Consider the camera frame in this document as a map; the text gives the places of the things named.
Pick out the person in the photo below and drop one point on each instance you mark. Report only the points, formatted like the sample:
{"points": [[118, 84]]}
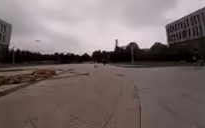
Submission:
{"points": [[195, 55], [104, 61]]}

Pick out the distant slim tower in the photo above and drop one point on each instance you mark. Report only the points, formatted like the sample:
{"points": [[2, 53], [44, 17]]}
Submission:
{"points": [[116, 43]]}

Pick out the pale pole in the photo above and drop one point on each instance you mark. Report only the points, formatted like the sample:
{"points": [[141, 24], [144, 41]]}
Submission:
{"points": [[132, 55], [13, 55]]}

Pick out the row of dark trees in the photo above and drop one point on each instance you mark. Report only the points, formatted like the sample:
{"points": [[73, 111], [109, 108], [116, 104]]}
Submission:
{"points": [[56, 57]]}

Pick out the raised kerbed grass bed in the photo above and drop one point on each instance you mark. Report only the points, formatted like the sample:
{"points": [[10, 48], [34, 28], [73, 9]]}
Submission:
{"points": [[150, 64]]}

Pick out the grey concrete plaza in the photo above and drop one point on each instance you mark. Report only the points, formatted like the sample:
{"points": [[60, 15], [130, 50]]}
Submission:
{"points": [[140, 96]]}

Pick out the street lamp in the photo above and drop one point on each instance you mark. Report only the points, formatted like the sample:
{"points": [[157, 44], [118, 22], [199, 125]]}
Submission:
{"points": [[37, 40]]}

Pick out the brown debris pile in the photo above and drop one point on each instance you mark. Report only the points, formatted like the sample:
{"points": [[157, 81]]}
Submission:
{"points": [[26, 77]]}

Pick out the bicycle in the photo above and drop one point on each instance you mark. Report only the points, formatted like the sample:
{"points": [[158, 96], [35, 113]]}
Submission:
{"points": [[200, 65]]}

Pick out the large curved pale building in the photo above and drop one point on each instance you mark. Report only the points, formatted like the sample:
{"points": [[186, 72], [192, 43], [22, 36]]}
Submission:
{"points": [[193, 26]]}

